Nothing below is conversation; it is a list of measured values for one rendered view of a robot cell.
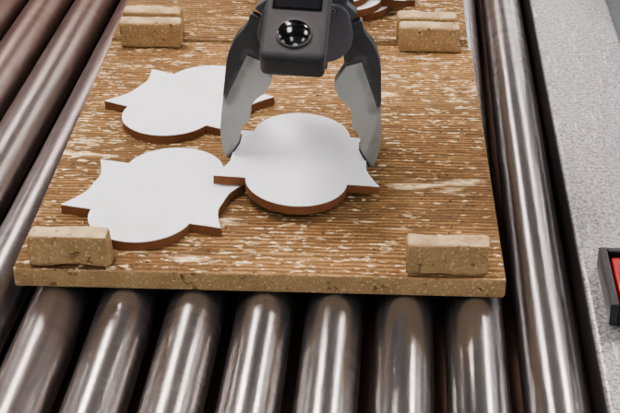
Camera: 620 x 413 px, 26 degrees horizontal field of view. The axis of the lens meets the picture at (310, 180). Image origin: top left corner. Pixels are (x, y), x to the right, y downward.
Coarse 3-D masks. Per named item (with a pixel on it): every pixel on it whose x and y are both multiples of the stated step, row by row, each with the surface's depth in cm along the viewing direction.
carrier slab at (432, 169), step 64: (128, 64) 126; (192, 64) 126; (384, 64) 126; (448, 64) 126; (384, 128) 115; (448, 128) 115; (64, 192) 105; (384, 192) 105; (448, 192) 105; (128, 256) 97; (192, 256) 97; (256, 256) 97; (320, 256) 97; (384, 256) 97
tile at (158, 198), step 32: (160, 160) 108; (192, 160) 108; (96, 192) 103; (128, 192) 103; (160, 192) 103; (192, 192) 103; (224, 192) 103; (96, 224) 99; (128, 224) 99; (160, 224) 99; (192, 224) 99
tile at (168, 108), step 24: (192, 72) 123; (216, 72) 123; (120, 96) 118; (144, 96) 118; (168, 96) 118; (192, 96) 118; (216, 96) 118; (264, 96) 118; (144, 120) 114; (168, 120) 114; (192, 120) 114; (216, 120) 114
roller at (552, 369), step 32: (512, 0) 145; (512, 32) 137; (512, 64) 130; (512, 96) 124; (512, 128) 118; (512, 160) 114; (544, 160) 115; (512, 192) 109; (544, 192) 109; (512, 224) 105; (544, 224) 104; (512, 256) 102; (544, 256) 100; (512, 288) 99; (544, 288) 96; (544, 320) 93; (544, 352) 90; (576, 352) 91; (544, 384) 87; (576, 384) 87
